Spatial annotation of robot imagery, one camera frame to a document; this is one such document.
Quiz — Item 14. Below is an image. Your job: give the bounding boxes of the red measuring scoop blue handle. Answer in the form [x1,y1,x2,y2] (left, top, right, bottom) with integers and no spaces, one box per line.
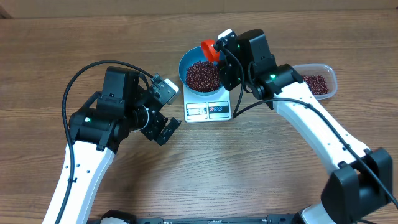
[201,39,220,62]

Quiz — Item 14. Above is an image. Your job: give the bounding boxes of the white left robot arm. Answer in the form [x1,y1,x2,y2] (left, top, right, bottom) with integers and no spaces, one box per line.
[43,67,181,223]

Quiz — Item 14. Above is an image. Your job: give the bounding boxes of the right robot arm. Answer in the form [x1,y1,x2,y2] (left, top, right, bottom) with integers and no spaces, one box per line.
[210,29,397,223]

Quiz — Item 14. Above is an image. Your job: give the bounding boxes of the red beans in bowl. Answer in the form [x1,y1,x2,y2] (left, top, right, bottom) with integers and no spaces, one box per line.
[185,61,221,93]

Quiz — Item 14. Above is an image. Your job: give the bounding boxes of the white kitchen scale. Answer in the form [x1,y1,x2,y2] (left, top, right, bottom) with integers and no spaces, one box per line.
[183,86,232,123]

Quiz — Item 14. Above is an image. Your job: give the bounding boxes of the blue bowl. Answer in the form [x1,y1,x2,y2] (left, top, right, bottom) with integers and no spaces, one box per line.
[178,47,217,88]

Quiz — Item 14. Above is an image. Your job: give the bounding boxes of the clear plastic container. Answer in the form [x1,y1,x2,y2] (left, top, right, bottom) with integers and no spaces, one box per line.
[293,63,338,100]

